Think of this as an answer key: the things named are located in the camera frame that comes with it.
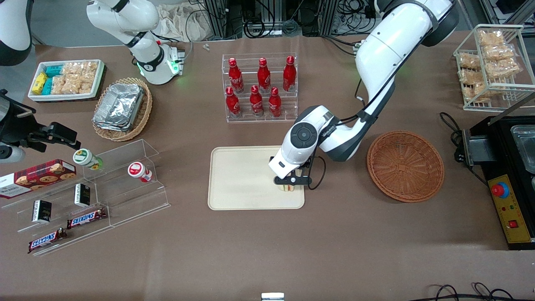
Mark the brown Snickers bar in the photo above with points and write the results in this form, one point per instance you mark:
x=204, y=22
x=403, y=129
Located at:
x=46, y=240
x=86, y=218

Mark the red emergency stop button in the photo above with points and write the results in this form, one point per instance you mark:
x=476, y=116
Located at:
x=498, y=190

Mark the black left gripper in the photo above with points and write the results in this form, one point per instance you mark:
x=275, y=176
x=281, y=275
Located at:
x=271, y=158

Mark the small grey connector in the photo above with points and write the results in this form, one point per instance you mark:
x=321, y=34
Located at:
x=206, y=47

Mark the beige plastic serving tray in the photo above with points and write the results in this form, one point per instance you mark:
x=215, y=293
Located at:
x=242, y=177

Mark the red lid yogurt bottle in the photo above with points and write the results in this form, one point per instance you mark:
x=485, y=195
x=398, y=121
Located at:
x=138, y=170

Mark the bagged fried snack pack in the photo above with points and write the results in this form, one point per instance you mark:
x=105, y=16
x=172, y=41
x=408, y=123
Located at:
x=503, y=69
x=469, y=61
x=491, y=38
x=476, y=93
x=471, y=76
x=499, y=53

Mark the red tartan cookie box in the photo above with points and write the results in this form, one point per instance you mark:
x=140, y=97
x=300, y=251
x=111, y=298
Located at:
x=37, y=177

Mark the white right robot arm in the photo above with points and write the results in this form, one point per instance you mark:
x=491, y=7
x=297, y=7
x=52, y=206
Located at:
x=142, y=21

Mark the white rectangular snack tray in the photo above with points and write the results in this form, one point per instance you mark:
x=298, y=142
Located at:
x=62, y=97

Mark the clear acrylic bottle rack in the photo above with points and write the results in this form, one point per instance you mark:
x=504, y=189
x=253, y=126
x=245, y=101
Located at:
x=288, y=117

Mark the silver foil tray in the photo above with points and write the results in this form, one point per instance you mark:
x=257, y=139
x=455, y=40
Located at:
x=119, y=127
x=119, y=102

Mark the light oval wicker basket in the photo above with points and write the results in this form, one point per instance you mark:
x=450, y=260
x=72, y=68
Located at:
x=144, y=110

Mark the crumpled beige cloth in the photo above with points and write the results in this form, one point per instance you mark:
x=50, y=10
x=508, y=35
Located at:
x=179, y=23

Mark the teal snack packet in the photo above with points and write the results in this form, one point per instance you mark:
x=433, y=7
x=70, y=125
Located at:
x=53, y=70
x=47, y=86

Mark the white power strip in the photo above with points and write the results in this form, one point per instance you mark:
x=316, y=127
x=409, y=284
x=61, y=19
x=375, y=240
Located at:
x=263, y=32

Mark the green lid yogurt bottle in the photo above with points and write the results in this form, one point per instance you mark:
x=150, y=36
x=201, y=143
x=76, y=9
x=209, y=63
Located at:
x=85, y=158

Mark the yellow control panel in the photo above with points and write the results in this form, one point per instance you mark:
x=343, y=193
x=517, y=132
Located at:
x=512, y=213

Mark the yellow snack packet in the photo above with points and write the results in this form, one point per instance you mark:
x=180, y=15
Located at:
x=39, y=83

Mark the aluminium frame post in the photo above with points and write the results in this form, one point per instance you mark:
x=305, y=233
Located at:
x=219, y=19

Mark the steel pan insert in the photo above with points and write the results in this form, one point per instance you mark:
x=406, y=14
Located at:
x=524, y=146

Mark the black machine housing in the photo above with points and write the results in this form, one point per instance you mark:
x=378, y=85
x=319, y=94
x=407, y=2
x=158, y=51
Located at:
x=501, y=159

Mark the grey metal box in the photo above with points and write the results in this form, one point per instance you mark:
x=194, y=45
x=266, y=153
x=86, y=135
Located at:
x=480, y=150

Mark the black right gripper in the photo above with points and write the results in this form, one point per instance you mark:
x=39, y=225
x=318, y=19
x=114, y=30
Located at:
x=17, y=123

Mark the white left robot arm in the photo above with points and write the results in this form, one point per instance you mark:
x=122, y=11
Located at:
x=388, y=50

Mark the brown round wicker basket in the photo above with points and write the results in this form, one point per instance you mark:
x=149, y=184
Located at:
x=405, y=167

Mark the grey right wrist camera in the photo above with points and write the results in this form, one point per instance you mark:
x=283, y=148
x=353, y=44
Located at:
x=10, y=154

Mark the red cola bottle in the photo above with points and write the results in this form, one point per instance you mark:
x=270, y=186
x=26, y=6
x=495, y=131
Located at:
x=263, y=77
x=274, y=103
x=256, y=102
x=289, y=75
x=235, y=77
x=233, y=103

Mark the small black box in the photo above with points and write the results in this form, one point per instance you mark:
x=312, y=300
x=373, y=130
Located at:
x=82, y=195
x=42, y=211

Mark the clear rice cracker pack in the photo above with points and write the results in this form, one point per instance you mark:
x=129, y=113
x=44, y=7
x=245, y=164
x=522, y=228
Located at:
x=87, y=82
x=72, y=85
x=81, y=67
x=58, y=85

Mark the clear acrylic step shelf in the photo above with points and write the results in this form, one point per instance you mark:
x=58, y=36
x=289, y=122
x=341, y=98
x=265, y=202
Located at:
x=62, y=196
x=133, y=200

